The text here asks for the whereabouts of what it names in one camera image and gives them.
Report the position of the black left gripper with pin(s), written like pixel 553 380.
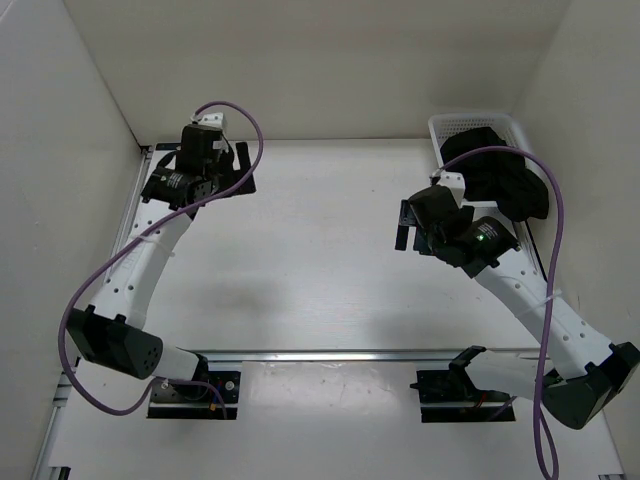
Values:
pixel 224 158

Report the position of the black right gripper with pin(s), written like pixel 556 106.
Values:
pixel 408 219

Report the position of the black shorts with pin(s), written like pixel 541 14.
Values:
pixel 497 176

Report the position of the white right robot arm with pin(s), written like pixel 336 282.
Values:
pixel 583 370

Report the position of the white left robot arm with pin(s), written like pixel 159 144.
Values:
pixel 110 331

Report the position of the white perforated plastic basket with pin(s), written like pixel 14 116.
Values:
pixel 443 126

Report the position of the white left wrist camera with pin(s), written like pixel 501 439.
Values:
pixel 215 120

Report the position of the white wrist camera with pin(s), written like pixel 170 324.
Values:
pixel 453 181
pixel 215 120

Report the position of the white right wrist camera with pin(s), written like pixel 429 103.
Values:
pixel 453 181

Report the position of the aluminium right rail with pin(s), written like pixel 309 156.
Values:
pixel 526 239

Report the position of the aluminium rail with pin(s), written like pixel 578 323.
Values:
pixel 352 355
pixel 526 239
pixel 42 469

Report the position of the aluminium front rail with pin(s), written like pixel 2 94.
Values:
pixel 352 355

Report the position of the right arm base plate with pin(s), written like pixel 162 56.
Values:
pixel 442 401

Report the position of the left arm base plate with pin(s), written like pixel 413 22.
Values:
pixel 170 401

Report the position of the aluminium left rail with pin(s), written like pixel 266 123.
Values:
pixel 42 469

